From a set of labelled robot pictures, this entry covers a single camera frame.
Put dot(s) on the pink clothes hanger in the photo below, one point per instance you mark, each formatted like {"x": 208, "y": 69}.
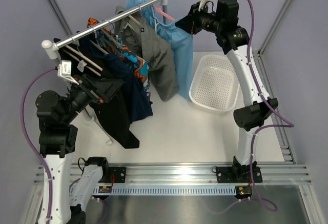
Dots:
{"x": 164, "y": 14}

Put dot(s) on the white perforated basket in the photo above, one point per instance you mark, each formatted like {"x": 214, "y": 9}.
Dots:
{"x": 215, "y": 86}

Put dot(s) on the wooden hanger with patterned shorts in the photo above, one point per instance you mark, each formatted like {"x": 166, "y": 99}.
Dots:
{"x": 109, "y": 41}

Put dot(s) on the navy blue garment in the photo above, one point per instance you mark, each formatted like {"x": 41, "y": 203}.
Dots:
{"x": 138, "y": 105}

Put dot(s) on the black garment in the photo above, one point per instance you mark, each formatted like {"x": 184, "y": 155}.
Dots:
{"x": 113, "y": 116}

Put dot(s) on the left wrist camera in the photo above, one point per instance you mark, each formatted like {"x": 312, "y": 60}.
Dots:
{"x": 64, "y": 71}

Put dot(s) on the wooden hanger with black garment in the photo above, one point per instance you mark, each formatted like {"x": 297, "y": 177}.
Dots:
{"x": 84, "y": 64}

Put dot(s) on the silver clothes rack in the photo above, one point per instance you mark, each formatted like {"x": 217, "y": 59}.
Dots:
{"x": 51, "y": 48}

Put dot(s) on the patterned navy orange shorts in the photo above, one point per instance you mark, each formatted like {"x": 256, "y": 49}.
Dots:
{"x": 138, "y": 66}

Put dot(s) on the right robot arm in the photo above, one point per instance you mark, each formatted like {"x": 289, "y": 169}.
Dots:
{"x": 258, "y": 105}

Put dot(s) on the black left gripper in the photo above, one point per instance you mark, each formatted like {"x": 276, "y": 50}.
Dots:
{"x": 104, "y": 89}

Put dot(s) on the grey knit shorts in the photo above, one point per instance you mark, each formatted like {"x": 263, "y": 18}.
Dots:
{"x": 155, "y": 51}

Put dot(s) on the light blue shorts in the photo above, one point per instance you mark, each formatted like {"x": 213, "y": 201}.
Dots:
{"x": 182, "y": 46}

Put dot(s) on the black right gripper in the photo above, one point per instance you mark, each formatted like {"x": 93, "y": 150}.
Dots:
{"x": 189, "y": 23}

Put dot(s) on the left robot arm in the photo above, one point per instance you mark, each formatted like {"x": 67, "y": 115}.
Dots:
{"x": 57, "y": 149}

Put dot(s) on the white slotted cable duct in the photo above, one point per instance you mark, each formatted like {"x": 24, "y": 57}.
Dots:
{"x": 122, "y": 190}

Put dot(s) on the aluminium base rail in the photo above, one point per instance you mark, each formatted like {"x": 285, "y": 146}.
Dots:
{"x": 203, "y": 174}

